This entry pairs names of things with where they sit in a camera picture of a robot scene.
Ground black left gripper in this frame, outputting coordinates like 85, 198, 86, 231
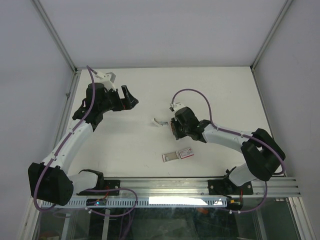
99, 85, 138, 113

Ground white stapler magazine part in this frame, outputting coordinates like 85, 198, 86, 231
151, 118, 170, 128

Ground red white staple box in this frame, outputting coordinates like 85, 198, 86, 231
178, 148, 194, 159

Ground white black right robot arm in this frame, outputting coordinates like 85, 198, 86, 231
170, 103, 286, 198

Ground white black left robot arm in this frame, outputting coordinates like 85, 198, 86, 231
28, 82, 139, 206

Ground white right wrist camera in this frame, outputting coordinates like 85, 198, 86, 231
169, 102, 185, 112

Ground left aluminium frame post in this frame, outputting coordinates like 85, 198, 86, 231
31, 0, 79, 73

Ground aluminium frame post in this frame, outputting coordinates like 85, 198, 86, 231
250, 0, 295, 72
31, 0, 79, 73

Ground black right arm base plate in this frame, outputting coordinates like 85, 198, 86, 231
207, 179, 254, 197

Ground white slotted cable duct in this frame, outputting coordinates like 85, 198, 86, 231
39, 197, 228, 208

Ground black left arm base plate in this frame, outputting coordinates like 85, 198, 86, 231
77, 179, 121, 197

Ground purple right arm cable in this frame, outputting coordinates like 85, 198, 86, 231
169, 88, 287, 176

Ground aluminium mounting rail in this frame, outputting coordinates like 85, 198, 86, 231
105, 176, 302, 199

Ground right aluminium frame post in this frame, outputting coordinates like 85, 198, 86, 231
250, 0, 295, 72

